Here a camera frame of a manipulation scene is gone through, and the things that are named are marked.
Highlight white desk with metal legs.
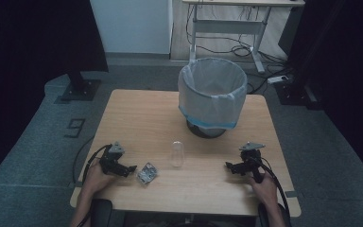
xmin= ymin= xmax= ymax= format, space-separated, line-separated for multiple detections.
xmin=181 ymin=0 xmax=306 ymax=75

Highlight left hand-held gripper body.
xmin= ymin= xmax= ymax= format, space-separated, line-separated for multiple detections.
xmin=99 ymin=141 xmax=126 ymax=175

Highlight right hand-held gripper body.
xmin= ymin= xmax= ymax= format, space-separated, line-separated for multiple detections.
xmin=238 ymin=141 xmax=266 ymax=184

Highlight clear plastic cup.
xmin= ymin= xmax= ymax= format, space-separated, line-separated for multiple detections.
xmin=170 ymin=140 xmax=185 ymax=168

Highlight person's right hand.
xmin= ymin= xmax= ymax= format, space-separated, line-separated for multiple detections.
xmin=251 ymin=171 xmax=280 ymax=208

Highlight person's left hand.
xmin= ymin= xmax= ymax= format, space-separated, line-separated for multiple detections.
xmin=80 ymin=158 xmax=118 ymax=197

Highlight black floor cables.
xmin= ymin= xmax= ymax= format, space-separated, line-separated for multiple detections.
xmin=185 ymin=4 xmax=295 ymax=96

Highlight white cabinet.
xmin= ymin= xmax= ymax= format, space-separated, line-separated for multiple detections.
xmin=89 ymin=0 xmax=174 ymax=56

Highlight black metal stand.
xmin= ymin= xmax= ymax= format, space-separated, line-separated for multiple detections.
xmin=273 ymin=0 xmax=326 ymax=111

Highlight silver wrapper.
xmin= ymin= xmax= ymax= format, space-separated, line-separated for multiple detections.
xmin=136 ymin=162 xmax=159 ymax=185

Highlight black stand base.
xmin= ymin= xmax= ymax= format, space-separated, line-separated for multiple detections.
xmin=60 ymin=70 xmax=102 ymax=102

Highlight white power strip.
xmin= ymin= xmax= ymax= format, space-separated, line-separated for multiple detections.
xmin=267 ymin=75 xmax=289 ymax=85

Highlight thin black floor cable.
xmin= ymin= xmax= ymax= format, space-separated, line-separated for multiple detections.
xmin=72 ymin=136 xmax=95 ymax=184

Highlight black trash bin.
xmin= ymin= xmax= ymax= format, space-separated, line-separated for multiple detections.
xmin=185 ymin=120 xmax=228 ymax=140

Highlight trash bin with plastic liner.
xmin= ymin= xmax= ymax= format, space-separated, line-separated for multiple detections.
xmin=178 ymin=57 xmax=249 ymax=131

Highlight dark curtain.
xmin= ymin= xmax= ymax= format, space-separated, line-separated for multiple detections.
xmin=0 ymin=0 xmax=110 ymax=187

